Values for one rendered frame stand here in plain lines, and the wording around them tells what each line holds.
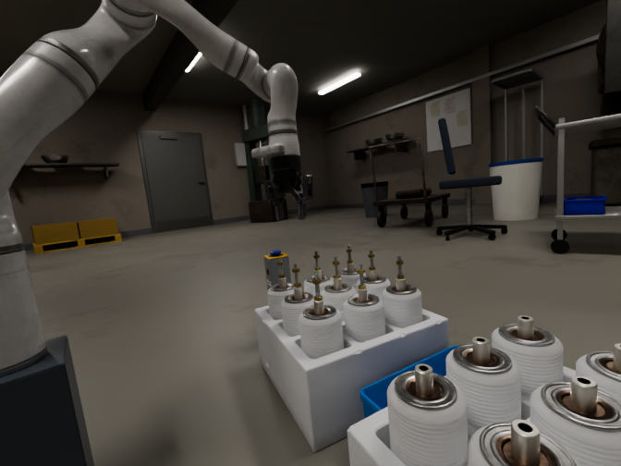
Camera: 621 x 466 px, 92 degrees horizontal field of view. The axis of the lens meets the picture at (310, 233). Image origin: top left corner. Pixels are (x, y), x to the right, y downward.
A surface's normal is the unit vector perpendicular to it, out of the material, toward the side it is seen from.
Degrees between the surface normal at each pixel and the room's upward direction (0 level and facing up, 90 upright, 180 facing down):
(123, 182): 90
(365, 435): 0
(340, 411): 90
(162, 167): 90
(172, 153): 90
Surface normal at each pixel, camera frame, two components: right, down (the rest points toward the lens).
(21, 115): 0.81, 0.01
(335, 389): 0.43, 0.07
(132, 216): 0.61, 0.04
